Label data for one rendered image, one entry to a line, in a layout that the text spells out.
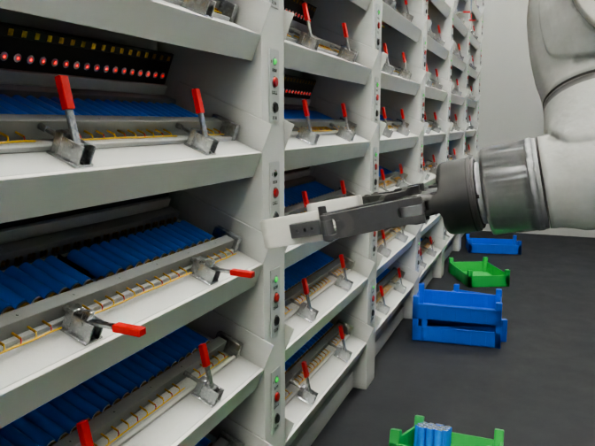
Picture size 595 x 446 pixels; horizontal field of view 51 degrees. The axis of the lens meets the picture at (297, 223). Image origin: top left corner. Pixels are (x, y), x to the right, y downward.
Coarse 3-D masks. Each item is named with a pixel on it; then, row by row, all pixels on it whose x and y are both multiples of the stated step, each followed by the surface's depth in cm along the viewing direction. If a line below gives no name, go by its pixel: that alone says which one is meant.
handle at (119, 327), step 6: (90, 312) 67; (90, 318) 67; (90, 324) 67; (96, 324) 66; (102, 324) 66; (108, 324) 66; (114, 324) 66; (120, 324) 66; (126, 324) 66; (114, 330) 65; (120, 330) 65; (126, 330) 65; (132, 330) 64; (138, 330) 64; (144, 330) 65; (138, 336) 64
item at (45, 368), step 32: (32, 224) 79; (64, 224) 84; (192, 224) 110; (224, 224) 108; (64, 256) 83; (256, 256) 106; (160, 288) 84; (192, 288) 88; (224, 288) 94; (128, 320) 74; (160, 320) 79; (192, 320) 89; (32, 352) 62; (64, 352) 64; (96, 352) 67; (128, 352) 74; (0, 384) 56; (32, 384) 59; (64, 384) 64; (0, 416) 56
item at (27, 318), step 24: (216, 240) 102; (144, 264) 84; (168, 264) 87; (192, 264) 94; (96, 288) 73; (120, 288) 78; (24, 312) 63; (48, 312) 66; (96, 312) 71; (0, 336) 60
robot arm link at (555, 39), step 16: (544, 0) 60; (560, 0) 58; (576, 0) 55; (592, 0) 55; (528, 16) 64; (544, 16) 60; (560, 16) 57; (576, 16) 56; (592, 16) 55; (528, 32) 64; (544, 32) 60; (560, 32) 58; (576, 32) 56; (592, 32) 55; (544, 48) 60; (560, 48) 58; (576, 48) 57; (592, 48) 56; (544, 64) 60; (560, 64) 58; (576, 64) 57; (592, 64) 56; (544, 80) 60; (560, 80) 58; (544, 96) 61
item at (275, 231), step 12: (288, 216) 62; (300, 216) 62; (312, 216) 61; (264, 228) 63; (276, 228) 63; (288, 228) 62; (264, 240) 64; (276, 240) 63; (288, 240) 63; (300, 240) 62; (312, 240) 62
